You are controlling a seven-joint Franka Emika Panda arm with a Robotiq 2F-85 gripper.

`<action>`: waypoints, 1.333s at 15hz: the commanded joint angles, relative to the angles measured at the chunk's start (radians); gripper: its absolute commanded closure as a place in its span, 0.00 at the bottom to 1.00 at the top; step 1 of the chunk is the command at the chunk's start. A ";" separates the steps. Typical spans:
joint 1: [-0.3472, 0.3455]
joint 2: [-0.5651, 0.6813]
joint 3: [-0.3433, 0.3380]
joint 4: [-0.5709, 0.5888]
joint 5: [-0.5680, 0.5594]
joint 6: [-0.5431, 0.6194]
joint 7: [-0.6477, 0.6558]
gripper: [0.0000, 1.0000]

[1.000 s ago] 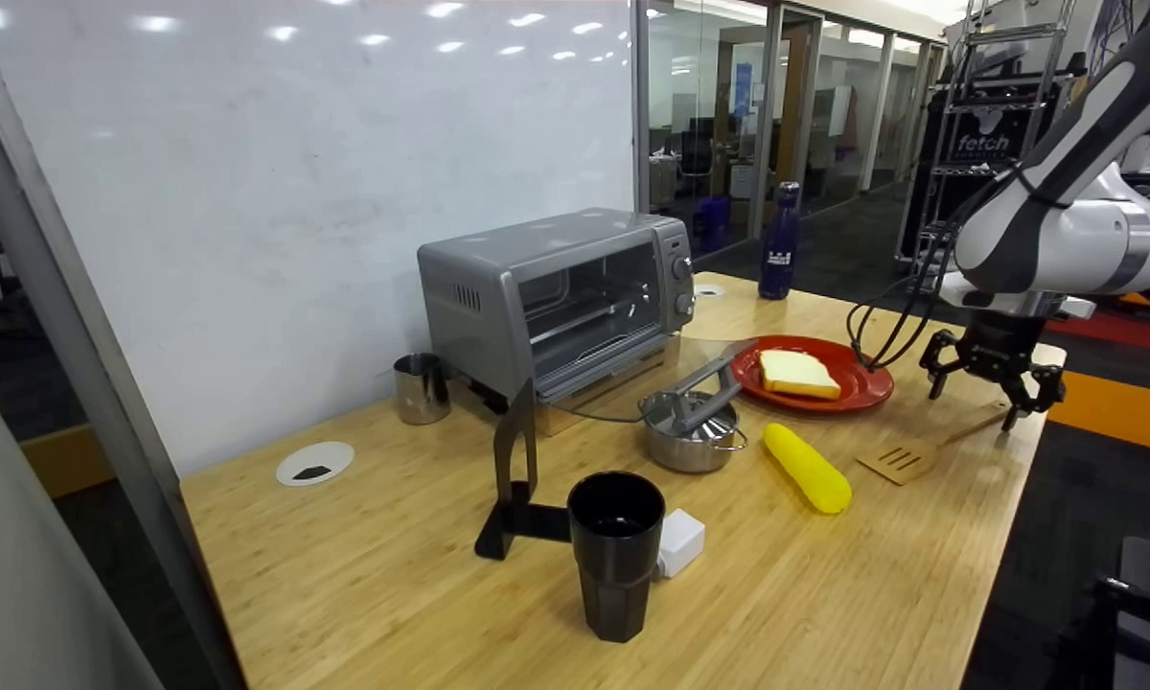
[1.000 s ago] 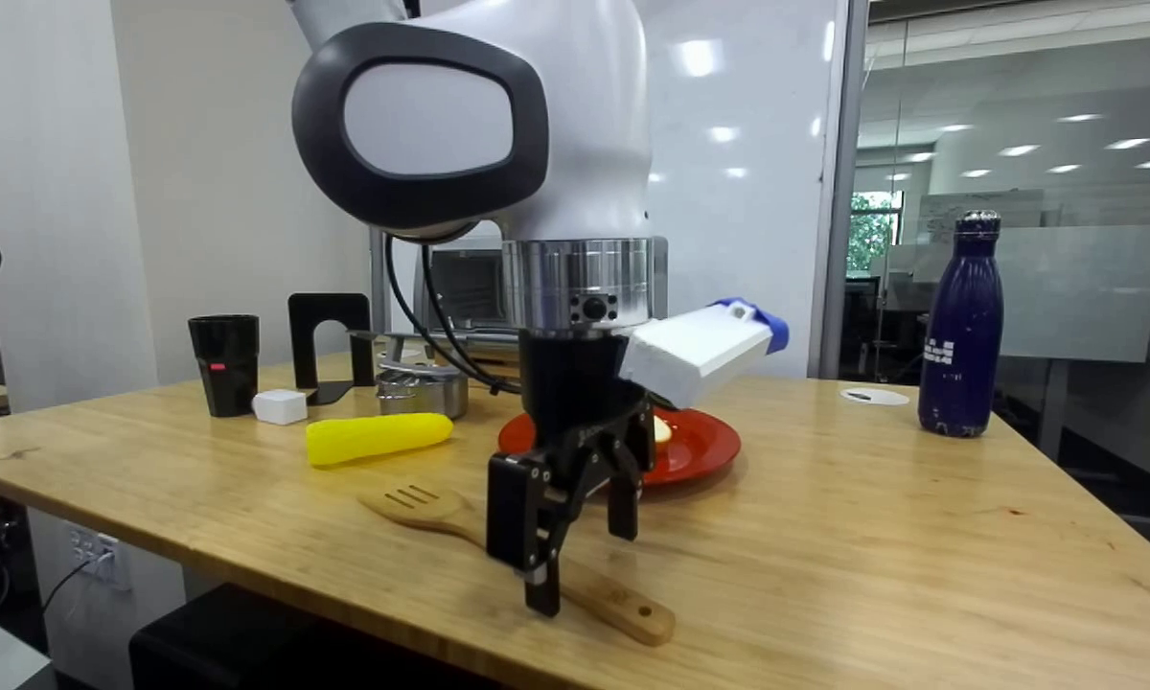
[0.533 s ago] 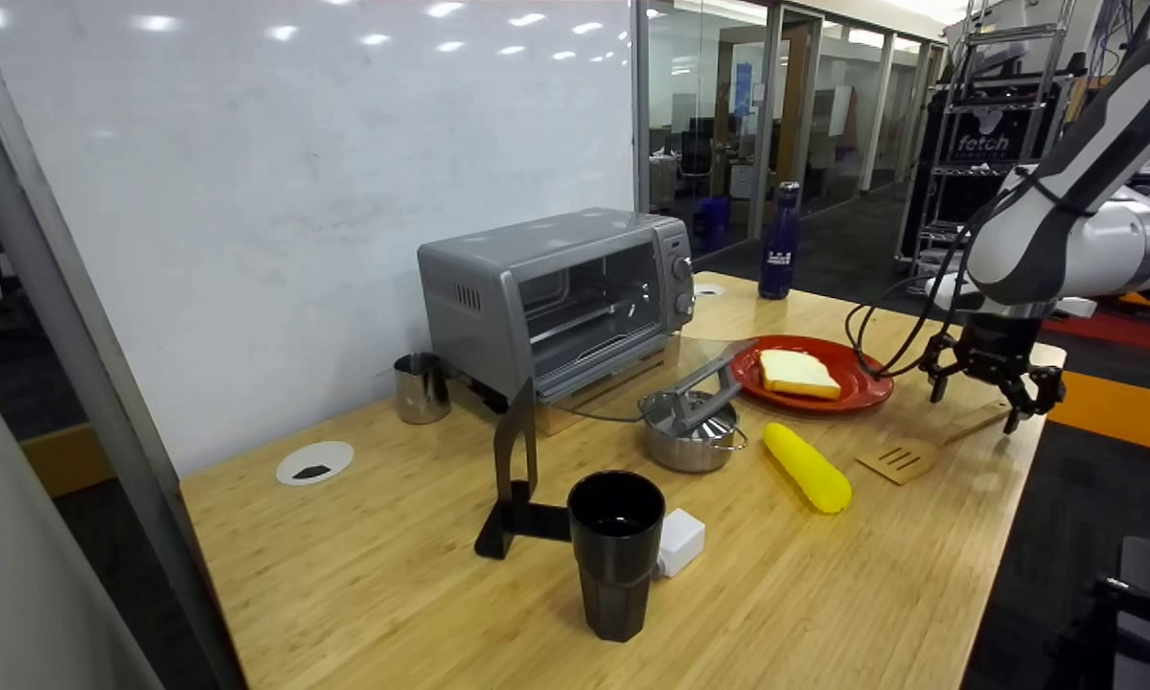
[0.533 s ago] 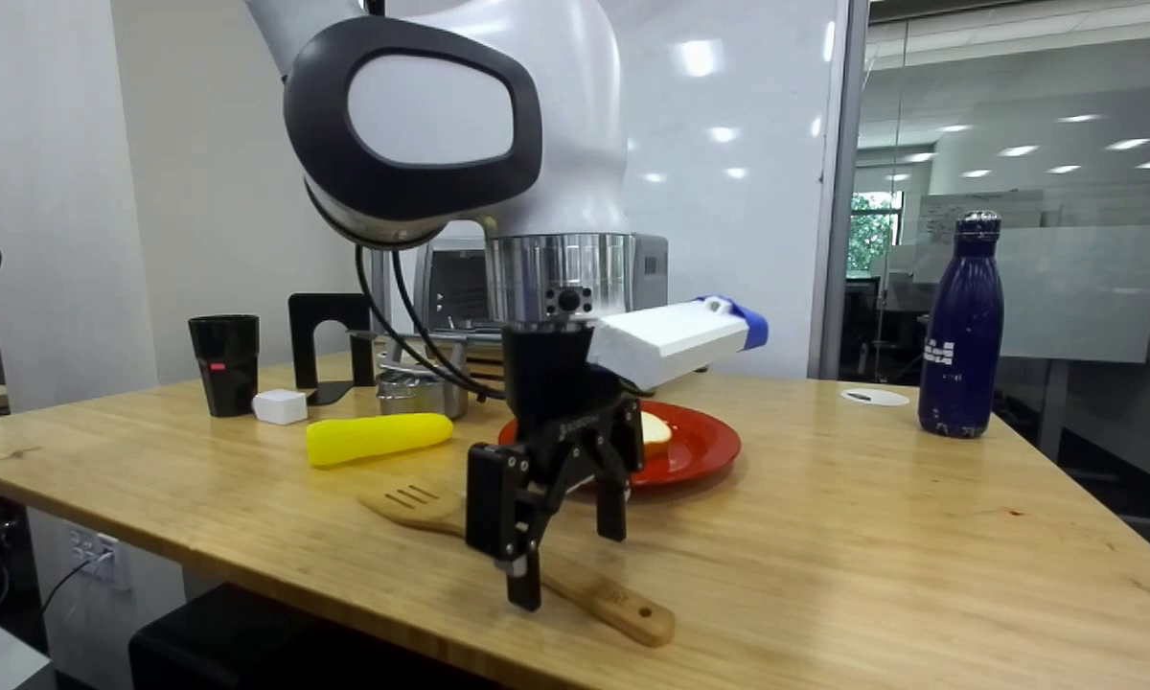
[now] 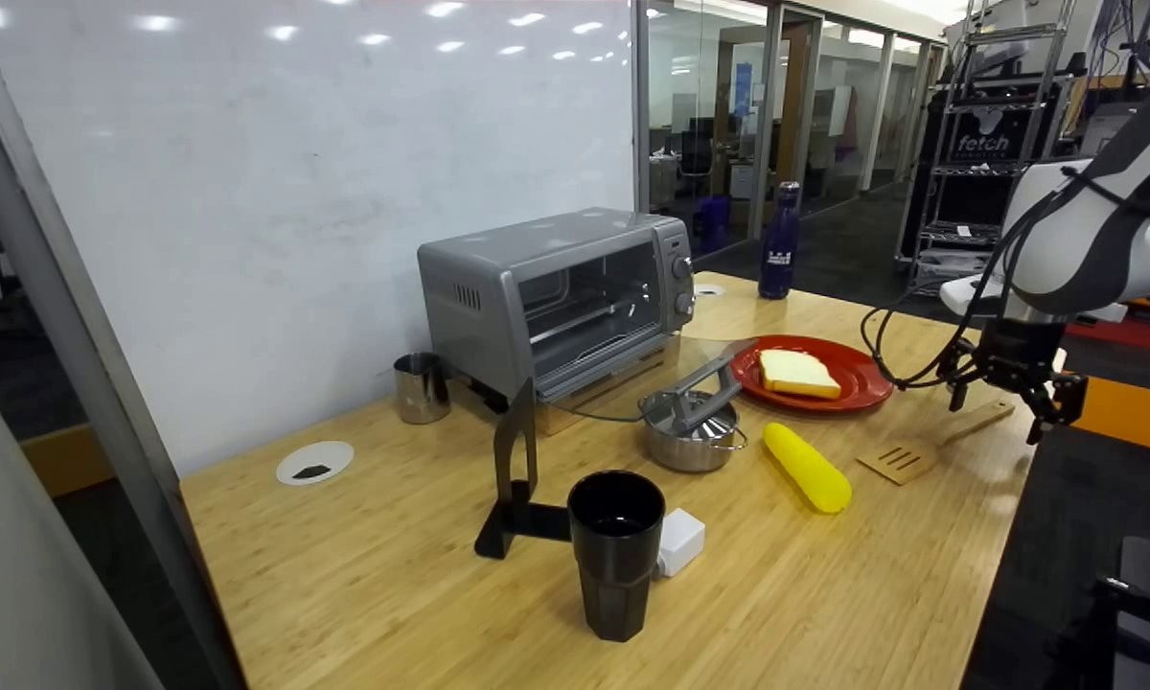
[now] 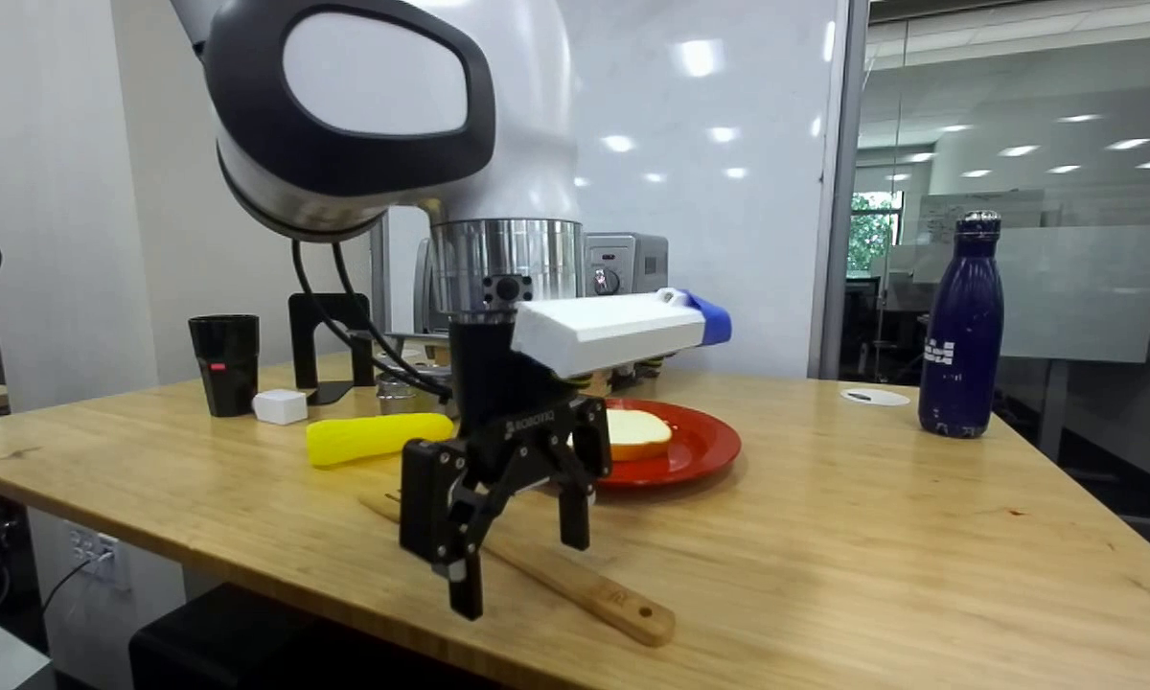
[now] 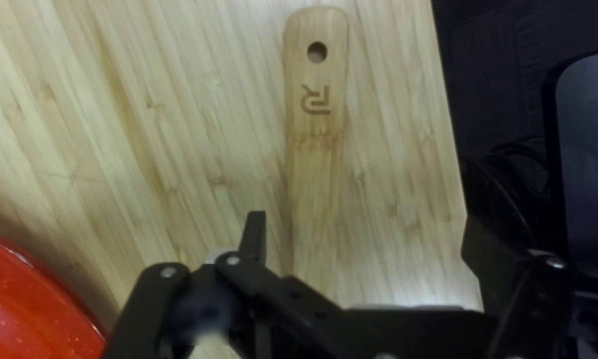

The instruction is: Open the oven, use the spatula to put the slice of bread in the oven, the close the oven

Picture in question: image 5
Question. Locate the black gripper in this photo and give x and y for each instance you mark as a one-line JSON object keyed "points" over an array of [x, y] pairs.
{"points": [[1020, 352]]}

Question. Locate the wooden slotted spatula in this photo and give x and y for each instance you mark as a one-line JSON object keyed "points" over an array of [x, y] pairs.
{"points": [[904, 462]]}

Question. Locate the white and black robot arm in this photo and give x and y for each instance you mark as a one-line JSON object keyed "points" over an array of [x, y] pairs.
{"points": [[1088, 242]]}

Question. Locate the white bread slice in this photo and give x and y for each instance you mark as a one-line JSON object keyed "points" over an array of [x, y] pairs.
{"points": [[799, 374]]}

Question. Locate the silver toaster oven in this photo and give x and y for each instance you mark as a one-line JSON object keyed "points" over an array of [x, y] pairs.
{"points": [[473, 301]]}

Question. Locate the red plate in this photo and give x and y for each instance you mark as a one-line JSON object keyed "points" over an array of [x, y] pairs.
{"points": [[865, 379]]}

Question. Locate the yellow toy corn cob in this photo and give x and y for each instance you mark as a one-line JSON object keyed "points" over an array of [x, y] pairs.
{"points": [[807, 471]]}

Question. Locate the dark blue water bottle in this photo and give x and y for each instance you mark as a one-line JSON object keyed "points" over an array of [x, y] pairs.
{"points": [[780, 251]]}

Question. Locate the small steel pot with lid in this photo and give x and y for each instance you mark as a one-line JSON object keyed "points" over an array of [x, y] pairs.
{"points": [[685, 455]]}

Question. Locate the small white block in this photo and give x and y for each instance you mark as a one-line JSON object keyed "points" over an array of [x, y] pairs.
{"points": [[685, 537]]}

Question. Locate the black plastic tumbler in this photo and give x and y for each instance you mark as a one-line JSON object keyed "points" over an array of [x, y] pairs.
{"points": [[619, 561]]}

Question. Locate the black metal bookend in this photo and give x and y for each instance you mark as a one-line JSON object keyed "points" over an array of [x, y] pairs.
{"points": [[514, 446]]}

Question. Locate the small steel cup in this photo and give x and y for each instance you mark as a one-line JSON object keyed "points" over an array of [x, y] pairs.
{"points": [[422, 390]]}

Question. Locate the framed whiteboard panel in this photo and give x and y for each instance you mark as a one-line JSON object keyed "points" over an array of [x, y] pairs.
{"points": [[218, 193]]}

